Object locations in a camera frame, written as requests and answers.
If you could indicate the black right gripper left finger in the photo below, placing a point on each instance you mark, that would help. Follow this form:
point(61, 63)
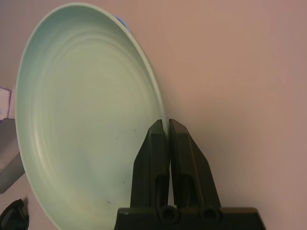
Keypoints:
point(148, 167)

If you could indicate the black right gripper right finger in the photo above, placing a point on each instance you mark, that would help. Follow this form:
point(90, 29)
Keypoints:
point(189, 172)

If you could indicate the light green plastic plate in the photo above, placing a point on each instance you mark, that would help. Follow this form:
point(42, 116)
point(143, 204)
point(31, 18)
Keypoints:
point(79, 107)

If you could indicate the grey glasses case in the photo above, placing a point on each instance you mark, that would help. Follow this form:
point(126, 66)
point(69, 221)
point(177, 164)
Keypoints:
point(9, 155)

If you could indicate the black sunglasses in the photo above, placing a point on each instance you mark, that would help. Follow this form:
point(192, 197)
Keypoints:
point(13, 215)

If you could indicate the blue plastic plate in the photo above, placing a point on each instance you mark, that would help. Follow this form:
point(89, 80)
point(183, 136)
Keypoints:
point(122, 22)

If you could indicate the purple tissue pack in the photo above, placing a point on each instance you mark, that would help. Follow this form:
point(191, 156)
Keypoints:
point(4, 103)

